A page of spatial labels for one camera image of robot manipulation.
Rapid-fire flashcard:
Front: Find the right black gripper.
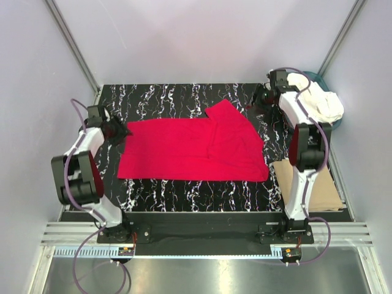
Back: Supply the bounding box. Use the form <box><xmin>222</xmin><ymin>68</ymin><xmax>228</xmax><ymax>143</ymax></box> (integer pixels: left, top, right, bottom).
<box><xmin>244</xmin><ymin>83</ymin><xmax>274</xmax><ymax>116</ymax></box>

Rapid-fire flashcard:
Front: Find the red t shirt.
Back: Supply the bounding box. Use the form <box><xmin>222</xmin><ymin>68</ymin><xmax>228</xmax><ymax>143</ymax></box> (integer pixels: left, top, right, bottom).
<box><xmin>118</xmin><ymin>99</ymin><xmax>269</xmax><ymax>182</ymax></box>

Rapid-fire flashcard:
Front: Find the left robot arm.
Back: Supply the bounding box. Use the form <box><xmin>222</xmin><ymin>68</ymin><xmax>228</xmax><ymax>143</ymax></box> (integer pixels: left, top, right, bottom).
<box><xmin>51</xmin><ymin>105</ymin><xmax>132</xmax><ymax>243</ymax></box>

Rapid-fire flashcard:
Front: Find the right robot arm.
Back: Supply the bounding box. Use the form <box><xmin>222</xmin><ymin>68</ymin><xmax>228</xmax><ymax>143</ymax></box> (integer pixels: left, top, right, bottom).
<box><xmin>251</xmin><ymin>67</ymin><xmax>331</xmax><ymax>244</ymax></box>

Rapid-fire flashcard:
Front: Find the teal laundry basket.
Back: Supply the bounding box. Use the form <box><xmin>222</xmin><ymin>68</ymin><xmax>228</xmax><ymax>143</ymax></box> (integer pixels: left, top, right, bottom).
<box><xmin>304</xmin><ymin>71</ymin><xmax>342</xmax><ymax>130</ymax></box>

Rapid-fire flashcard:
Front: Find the white t shirt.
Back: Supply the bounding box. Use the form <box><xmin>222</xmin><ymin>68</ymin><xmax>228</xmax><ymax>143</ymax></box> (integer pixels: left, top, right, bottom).
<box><xmin>300</xmin><ymin>81</ymin><xmax>344</xmax><ymax>123</ymax></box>

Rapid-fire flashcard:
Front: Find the folded beige t shirt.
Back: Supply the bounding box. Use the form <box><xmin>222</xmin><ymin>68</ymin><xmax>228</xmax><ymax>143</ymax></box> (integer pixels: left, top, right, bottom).
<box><xmin>272</xmin><ymin>159</ymin><xmax>344</xmax><ymax>212</ymax></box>

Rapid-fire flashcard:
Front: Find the left connector board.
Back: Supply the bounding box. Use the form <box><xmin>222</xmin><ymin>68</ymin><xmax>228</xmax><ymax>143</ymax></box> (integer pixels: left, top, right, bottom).
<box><xmin>118</xmin><ymin>246</ymin><xmax>135</xmax><ymax>256</ymax></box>

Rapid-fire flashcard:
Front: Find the connector board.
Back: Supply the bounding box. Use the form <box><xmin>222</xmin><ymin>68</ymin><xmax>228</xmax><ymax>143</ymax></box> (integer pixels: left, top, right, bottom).
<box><xmin>282</xmin><ymin>247</ymin><xmax>302</xmax><ymax>263</ymax></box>
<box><xmin>118</xmin><ymin>246</ymin><xmax>135</xmax><ymax>256</ymax></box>

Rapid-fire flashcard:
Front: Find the right connector board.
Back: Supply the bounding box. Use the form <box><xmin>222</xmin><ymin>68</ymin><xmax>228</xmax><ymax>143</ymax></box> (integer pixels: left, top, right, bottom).
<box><xmin>282</xmin><ymin>247</ymin><xmax>302</xmax><ymax>263</ymax></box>

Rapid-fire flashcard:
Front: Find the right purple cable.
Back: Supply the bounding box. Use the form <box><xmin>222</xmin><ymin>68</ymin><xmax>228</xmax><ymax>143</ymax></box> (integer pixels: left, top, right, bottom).
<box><xmin>275</xmin><ymin>67</ymin><xmax>331</xmax><ymax>266</ymax></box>

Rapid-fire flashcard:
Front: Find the purple cable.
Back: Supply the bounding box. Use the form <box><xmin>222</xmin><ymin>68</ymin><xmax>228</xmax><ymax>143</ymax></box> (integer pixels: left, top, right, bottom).
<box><xmin>64</xmin><ymin>98</ymin><xmax>132</xmax><ymax>293</ymax></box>
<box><xmin>275</xmin><ymin>67</ymin><xmax>331</xmax><ymax>266</ymax></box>

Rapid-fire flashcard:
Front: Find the left frame post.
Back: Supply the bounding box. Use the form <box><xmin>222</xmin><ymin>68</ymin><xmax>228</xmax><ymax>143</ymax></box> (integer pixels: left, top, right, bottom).
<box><xmin>43</xmin><ymin>0</ymin><xmax>100</xmax><ymax>95</ymax></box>

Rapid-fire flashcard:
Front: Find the frame post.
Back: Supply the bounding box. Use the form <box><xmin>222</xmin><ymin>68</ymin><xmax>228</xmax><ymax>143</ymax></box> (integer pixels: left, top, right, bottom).
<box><xmin>317</xmin><ymin>0</ymin><xmax>368</xmax><ymax>77</ymax></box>
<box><xmin>43</xmin><ymin>0</ymin><xmax>100</xmax><ymax>95</ymax></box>

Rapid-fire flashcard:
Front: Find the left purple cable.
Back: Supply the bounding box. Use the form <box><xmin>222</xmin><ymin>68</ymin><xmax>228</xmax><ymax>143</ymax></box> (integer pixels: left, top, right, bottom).
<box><xmin>64</xmin><ymin>98</ymin><xmax>132</xmax><ymax>293</ymax></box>

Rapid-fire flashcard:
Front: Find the slotted cable duct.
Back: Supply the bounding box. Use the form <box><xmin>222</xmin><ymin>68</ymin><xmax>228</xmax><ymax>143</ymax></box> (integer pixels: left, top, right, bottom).
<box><xmin>54</xmin><ymin>244</ymin><xmax>282</xmax><ymax>259</ymax></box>

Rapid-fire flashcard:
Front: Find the aluminium front rail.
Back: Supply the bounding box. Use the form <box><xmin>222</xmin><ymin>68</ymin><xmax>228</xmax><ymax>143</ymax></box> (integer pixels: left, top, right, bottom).
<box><xmin>40</xmin><ymin>222</ymin><xmax>373</xmax><ymax>247</ymax></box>

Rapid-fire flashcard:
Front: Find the right frame post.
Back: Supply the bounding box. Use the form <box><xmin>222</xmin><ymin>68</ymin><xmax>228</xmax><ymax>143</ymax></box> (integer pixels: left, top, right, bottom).
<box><xmin>317</xmin><ymin>0</ymin><xmax>368</xmax><ymax>77</ymax></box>

